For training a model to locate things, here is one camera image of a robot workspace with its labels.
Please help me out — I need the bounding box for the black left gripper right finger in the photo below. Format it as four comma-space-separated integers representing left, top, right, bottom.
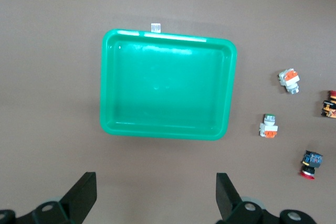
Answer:
216, 173, 320, 224

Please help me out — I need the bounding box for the red button blue black body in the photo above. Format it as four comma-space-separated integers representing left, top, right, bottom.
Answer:
298, 150, 324, 180

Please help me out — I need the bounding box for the green push button white body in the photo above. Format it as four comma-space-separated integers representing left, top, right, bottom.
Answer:
259, 113, 279, 139

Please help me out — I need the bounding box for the red button orange black body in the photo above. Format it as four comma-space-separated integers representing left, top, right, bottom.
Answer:
320, 90, 336, 119

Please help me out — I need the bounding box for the white orange switch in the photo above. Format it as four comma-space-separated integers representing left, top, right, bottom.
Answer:
278, 68, 300, 94

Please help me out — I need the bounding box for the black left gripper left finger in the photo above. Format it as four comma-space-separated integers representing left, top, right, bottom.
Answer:
0, 172, 97, 224

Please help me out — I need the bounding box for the green plastic tray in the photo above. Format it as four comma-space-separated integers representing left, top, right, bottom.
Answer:
99, 28, 238, 141

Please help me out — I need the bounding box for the brown table cover mat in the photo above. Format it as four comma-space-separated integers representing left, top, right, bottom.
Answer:
0, 0, 336, 224

